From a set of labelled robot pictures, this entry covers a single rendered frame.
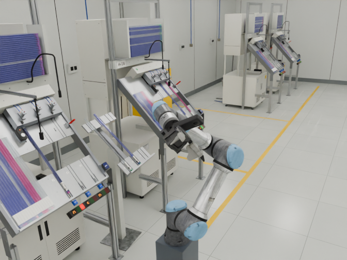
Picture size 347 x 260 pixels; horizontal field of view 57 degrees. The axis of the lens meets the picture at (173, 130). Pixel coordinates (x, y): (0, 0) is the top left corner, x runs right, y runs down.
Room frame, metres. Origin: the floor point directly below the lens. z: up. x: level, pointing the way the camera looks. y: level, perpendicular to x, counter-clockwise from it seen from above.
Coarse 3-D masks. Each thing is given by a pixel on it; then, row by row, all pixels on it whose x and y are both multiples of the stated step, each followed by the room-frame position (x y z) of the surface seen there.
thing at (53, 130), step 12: (0, 120) 1.84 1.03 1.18; (48, 120) 2.04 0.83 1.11; (60, 120) 2.10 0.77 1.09; (0, 132) 1.77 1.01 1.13; (12, 132) 1.82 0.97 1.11; (24, 132) 1.87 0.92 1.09; (36, 132) 1.92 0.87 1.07; (48, 132) 1.97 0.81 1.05; (60, 132) 2.02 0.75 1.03; (72, 132) 2.08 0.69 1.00; (24, 144) 1.80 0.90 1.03; (48, 144) 1.90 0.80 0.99
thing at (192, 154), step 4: (188, 144) 1.15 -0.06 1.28; (192, 144) 1.14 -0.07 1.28; (188, 148) 1.15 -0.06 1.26; (192, 148) 1.13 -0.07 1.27; (196, 148) 1.13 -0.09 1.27; (188, 152) 1.14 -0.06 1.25; (192, 152) 1.14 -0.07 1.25; (196, 152) 1.12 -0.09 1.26; (200, 152) 1.12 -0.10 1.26; (188, 156) 1.13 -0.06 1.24; (192, 156) 1.13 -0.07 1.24; (196, 156) 1.12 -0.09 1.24; (200, 156) 1.11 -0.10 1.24; (204, 160) 1.10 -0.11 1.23
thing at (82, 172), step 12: (72, 168) 1.86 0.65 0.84; (84, 168) 1.91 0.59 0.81; (96, 168) 1.96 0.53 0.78; (48, 180) 1.70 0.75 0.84; (72, 180) 1.79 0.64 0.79; (84, 180) 1.84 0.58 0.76; (96, 180) 1.89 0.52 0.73; (48, 192) 1.64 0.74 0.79; (60, 192) 1.69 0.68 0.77; (72, 192) 1.73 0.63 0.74
